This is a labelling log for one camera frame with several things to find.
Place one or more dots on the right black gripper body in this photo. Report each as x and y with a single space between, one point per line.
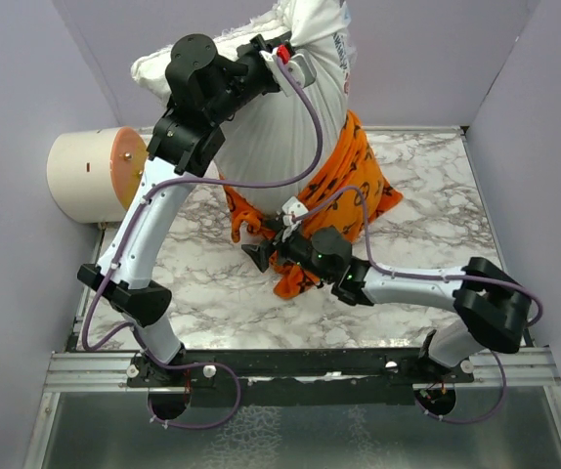
297 251

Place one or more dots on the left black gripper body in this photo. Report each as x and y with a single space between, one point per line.
242 78

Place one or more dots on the orange patterned pillowcase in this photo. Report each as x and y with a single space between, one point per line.
352 163

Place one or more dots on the white pillow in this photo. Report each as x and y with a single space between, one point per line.
275 144

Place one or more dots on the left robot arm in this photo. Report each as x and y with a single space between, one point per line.
179 153

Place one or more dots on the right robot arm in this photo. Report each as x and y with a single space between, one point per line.
491 307

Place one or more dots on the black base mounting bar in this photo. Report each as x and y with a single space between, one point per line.
291 377

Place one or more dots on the white cylinder with pegs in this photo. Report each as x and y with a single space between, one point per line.
94 175

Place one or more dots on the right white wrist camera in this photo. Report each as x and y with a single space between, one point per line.
291 214

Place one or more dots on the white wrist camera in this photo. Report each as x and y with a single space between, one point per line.
291 214
290 69

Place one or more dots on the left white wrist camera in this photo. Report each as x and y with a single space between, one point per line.
290 69

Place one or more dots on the aluminium rail frame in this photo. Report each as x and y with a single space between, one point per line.
532 367

